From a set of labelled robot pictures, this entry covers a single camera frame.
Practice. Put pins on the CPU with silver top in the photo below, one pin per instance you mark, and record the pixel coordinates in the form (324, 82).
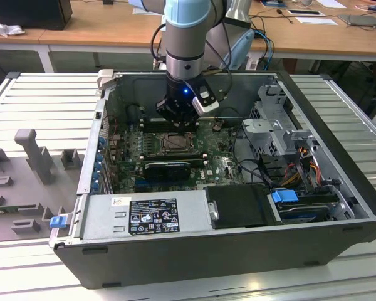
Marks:
(178, 143)

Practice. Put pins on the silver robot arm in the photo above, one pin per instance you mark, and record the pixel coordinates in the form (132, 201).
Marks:
(185, 44)

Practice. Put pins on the black RAM slot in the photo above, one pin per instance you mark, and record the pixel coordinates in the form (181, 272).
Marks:
(150, 120)
(175, 155)
(150, 129)
(175, 159)

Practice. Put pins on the CPU socket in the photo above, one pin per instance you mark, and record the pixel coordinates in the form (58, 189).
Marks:
(160, 150)

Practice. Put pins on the round silver coin battery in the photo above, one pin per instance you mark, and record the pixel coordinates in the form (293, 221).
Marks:
(217, 127)

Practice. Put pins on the black graphics card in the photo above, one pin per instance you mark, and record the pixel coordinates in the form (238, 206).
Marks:
(167, 171)

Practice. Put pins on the green motherboard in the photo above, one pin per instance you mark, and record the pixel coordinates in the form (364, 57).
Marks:
(219, 156)

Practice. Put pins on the grey case corner latch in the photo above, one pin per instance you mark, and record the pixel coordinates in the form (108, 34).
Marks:
(106, 76)

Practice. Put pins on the pale blue teach pendant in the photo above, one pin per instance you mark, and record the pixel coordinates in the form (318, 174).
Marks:
(242, 47)

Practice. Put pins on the perforated metal drive cage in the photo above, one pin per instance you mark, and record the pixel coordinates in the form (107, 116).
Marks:
(263, 128)

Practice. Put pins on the wooden desk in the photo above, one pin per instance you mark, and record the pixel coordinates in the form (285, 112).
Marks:
(97, 34)

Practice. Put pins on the black plastic shroud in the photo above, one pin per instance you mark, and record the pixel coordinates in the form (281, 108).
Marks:
(238, 205)

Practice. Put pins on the grey power supply unit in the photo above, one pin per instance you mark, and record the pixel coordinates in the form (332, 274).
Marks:
(103, 219)

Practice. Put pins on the blue disk carrier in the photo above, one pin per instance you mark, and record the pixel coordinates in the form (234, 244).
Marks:
(283, 198)

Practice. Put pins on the open black PC case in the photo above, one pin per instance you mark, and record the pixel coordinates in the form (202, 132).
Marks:
(206, 260)

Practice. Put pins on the flat phone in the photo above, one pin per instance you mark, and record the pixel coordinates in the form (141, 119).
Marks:
(304, 12)

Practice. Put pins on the blue plastic case latch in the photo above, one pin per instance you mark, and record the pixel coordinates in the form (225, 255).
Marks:
(58, 221)

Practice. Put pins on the white paper sheet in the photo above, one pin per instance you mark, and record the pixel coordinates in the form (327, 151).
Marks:
(316, 20)

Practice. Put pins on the hard disk drive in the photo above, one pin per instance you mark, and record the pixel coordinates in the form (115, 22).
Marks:
(300, 214)

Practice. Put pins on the grey parts rack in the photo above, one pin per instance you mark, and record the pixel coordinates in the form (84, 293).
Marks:
(25, 194)

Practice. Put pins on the black box on desk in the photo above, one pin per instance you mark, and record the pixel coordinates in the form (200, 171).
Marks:
(28, 12)

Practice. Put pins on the crumpled white paper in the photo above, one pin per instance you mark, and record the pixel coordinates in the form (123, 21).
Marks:
(6, 29)

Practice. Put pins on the dark grey notebook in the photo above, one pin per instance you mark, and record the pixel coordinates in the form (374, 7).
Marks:
(360, 20)

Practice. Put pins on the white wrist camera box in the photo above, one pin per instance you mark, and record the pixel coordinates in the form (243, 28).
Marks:
(205, 103)

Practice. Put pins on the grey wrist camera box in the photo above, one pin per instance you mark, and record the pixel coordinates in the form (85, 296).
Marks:
(159, 64)

